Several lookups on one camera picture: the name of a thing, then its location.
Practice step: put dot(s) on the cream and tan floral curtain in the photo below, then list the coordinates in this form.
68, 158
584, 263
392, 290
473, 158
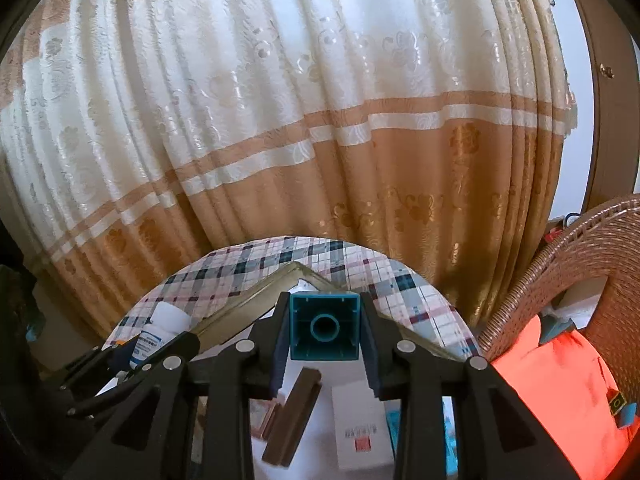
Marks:
300, 110

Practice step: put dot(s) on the white pill bottle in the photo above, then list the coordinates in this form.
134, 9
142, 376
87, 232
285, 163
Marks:
160, 330

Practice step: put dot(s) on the dark brown wooden bar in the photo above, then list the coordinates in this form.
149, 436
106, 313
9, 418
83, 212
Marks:
295, 410

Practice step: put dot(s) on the wicker chair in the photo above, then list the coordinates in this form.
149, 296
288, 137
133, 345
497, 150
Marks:
565, 255

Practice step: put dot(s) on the blue fabric tag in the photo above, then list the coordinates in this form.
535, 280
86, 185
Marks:
624, 412

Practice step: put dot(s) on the pink framed card box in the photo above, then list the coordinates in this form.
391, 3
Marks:
265, 415

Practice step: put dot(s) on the small teal toy block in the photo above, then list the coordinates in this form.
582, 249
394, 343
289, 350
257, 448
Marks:
325, 352

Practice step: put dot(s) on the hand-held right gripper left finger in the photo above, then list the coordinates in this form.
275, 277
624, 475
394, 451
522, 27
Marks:
280, 365

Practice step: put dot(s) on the white paper liner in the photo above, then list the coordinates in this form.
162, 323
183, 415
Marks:
320, 430

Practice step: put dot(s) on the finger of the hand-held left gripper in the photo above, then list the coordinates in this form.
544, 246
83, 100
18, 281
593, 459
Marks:
170, 347

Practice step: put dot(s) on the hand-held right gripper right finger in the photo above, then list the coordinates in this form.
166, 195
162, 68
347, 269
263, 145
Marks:
372, 360

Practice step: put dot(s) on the teal plastic item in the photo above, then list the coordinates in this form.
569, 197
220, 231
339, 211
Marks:
557, 329

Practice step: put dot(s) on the brown wooden door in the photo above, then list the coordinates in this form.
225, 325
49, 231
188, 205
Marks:
615, 135

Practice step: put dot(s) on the white card box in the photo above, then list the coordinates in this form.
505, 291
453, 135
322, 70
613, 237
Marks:
362, 425

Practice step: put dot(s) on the plaid tablecloth round table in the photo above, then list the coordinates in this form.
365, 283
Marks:
350, 260

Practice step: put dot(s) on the orange cloth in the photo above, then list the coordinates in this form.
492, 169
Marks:
550, 400

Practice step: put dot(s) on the dark cloth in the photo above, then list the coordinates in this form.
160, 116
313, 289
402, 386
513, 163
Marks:
17, 300

